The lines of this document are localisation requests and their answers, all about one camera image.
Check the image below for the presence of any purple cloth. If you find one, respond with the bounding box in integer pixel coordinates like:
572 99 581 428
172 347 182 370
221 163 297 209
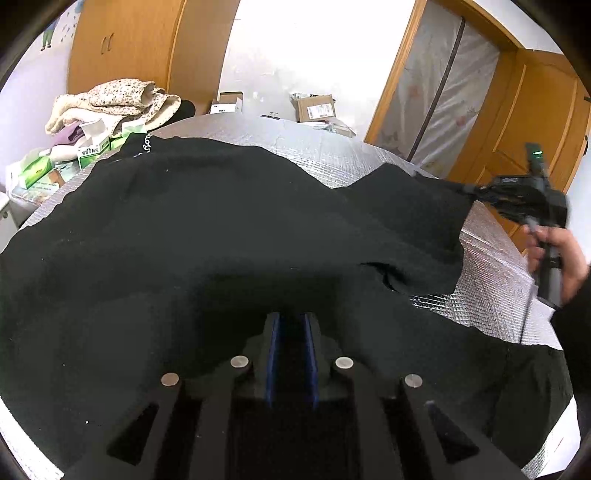
55 124 86 147

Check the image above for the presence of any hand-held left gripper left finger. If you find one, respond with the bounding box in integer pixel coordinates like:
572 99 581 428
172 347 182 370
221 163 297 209
65 311 282 480

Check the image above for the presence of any beige floral blanket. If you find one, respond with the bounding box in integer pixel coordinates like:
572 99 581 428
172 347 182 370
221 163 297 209
45 79 182 137

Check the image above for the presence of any wooden door frame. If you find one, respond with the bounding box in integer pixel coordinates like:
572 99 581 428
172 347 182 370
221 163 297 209
364 0 523 145

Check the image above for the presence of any person's right hand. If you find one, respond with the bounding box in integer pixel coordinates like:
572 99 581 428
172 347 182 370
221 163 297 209
526 225 591 305

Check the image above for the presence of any translucent zipper door curtain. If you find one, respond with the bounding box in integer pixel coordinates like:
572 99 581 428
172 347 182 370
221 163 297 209
372 2 502 179

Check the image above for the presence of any wooden wardrobe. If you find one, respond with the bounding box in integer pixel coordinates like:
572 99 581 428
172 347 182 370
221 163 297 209
67 0 242 117

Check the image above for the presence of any open white box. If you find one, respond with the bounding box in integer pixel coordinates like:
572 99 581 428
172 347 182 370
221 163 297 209
210 91 245 116

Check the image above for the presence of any person's right forearm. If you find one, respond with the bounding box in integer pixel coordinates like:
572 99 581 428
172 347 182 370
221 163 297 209
551 277 591 357

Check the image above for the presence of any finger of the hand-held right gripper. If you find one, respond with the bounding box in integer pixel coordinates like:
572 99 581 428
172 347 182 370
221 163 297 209
450 182 491 202

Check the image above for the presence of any white green medicine box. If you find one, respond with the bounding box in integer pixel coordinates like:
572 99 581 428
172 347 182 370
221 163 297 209
76 119 112 170

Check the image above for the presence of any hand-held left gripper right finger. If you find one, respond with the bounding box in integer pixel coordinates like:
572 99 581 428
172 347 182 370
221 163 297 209
302 311 523 480

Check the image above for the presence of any black garment with white print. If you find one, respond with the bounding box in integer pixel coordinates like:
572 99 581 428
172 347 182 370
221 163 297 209
0 131 576 472

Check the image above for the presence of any brown cardboard box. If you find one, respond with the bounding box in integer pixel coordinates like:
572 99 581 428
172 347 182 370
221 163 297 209
290 92 336 123

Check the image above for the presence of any pile of plastic packets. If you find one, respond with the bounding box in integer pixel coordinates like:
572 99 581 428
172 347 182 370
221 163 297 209
318 119 357 137

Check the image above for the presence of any wooden door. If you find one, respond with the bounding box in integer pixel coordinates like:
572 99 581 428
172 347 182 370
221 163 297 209
445 48 591 256

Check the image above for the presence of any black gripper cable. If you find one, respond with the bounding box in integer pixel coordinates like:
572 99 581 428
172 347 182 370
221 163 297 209
521 277 540 345

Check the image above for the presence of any green tissue pack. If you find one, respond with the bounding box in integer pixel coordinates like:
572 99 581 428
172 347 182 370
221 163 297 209
111 122 147 151
7 148 59 191

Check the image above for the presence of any cartoon wall sticker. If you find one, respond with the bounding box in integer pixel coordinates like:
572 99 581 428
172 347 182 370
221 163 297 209
39 21 75 52

